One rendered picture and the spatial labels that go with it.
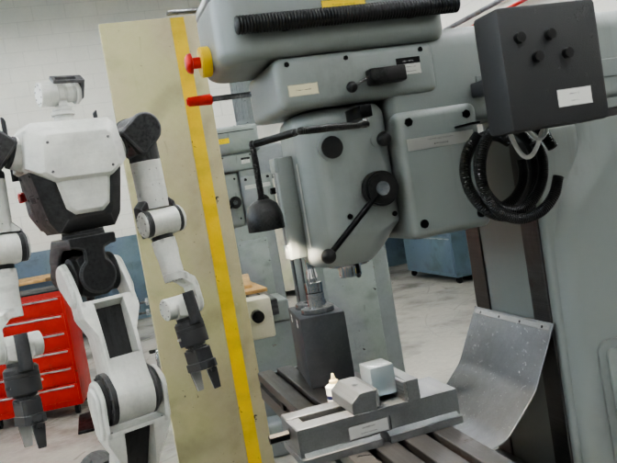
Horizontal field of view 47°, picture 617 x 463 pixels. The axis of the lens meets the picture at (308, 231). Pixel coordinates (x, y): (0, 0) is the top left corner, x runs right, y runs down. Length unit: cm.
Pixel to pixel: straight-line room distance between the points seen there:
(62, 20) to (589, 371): 979
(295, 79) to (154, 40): 191
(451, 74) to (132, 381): 113
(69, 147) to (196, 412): 162
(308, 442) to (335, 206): 46
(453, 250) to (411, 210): 734
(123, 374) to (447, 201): 99
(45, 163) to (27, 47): 877
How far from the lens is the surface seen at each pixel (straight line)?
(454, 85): 152
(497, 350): 171
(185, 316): 214
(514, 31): 129
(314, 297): 190
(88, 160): 202
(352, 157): 142
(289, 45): 138
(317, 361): 189
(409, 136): 145
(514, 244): 164
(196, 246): 317
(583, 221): 157
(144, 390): 199
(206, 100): 155
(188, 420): 329
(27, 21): 1080
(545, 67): 131
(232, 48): 137
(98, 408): 199
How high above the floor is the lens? 149
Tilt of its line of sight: 4 degrees down
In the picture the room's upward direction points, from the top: 10 degrees counter-clockwise
